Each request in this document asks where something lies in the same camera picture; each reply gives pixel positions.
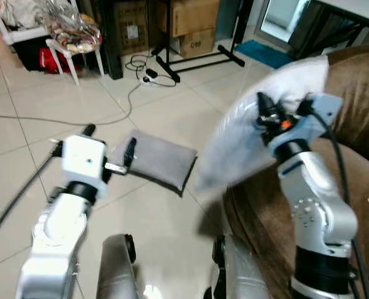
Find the white shelf with clothes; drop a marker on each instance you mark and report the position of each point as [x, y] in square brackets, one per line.
[16, 15]

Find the grey robot leg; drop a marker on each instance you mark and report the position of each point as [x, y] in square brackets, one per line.
[116, 268]
[240, 274]

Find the grey robot left leg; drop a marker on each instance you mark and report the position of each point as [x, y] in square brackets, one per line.
[116, 268]

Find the white power strip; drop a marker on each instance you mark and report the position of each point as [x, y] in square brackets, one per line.
[149, 75]

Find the small printed cardboard box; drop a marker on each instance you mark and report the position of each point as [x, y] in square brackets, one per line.
[197, 43]

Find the tall labelled cardboard box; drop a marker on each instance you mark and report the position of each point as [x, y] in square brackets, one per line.
[133, 28]

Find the black table with white top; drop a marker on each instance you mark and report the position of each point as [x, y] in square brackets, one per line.
[346, 15]

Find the grey robot right leg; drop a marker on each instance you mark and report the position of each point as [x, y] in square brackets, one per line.
[240, 274]

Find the black cabinet post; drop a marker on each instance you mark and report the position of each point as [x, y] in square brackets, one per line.
[110, 37]

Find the white plastic chair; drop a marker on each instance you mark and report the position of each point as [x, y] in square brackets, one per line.
[58, 53]

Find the framed glass panel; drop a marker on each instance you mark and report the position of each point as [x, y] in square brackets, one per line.
[283, 18]

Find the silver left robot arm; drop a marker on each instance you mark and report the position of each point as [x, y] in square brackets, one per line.
[57, 230]

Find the brown sofa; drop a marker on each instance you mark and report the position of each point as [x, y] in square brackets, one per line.
[359, 87]

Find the large plain cardboard box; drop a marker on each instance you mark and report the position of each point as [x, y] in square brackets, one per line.
[194, 15]

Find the red bag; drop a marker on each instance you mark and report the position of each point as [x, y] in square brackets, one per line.
[47, 60]

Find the clear plastic bag with items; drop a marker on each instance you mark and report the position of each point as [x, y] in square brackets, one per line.
[72, 28]

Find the grey pillow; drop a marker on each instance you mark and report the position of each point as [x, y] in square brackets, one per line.
[159, 159]

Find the blue floor mat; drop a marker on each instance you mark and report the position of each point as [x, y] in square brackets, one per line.
[265, 54]

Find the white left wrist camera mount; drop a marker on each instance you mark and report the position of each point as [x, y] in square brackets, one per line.
[83, 159]

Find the white pillow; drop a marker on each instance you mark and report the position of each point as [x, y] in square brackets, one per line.
[240, 137]

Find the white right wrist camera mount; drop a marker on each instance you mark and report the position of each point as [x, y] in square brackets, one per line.
[312, 128]

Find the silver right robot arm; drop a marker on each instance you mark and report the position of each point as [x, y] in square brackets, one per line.
[315, 205]

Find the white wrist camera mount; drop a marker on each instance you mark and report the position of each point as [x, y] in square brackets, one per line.
[83, 159]
[312, 128]

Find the black metal stand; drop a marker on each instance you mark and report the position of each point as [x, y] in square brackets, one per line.
[200, 61]

